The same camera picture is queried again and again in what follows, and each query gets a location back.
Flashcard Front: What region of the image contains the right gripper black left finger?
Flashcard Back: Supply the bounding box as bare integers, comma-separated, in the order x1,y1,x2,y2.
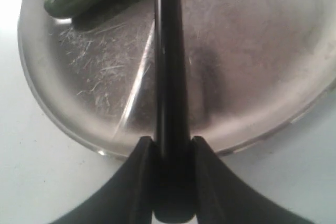
53,137,155,224

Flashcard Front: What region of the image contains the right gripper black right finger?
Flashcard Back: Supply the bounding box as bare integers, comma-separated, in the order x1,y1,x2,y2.
192,136,311,224

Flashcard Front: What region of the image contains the black handled knife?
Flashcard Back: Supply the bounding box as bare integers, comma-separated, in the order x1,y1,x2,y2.
153,0,195,223

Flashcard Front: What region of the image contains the round stainless steel plate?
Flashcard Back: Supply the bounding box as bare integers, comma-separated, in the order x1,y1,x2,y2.
18,0,335,157

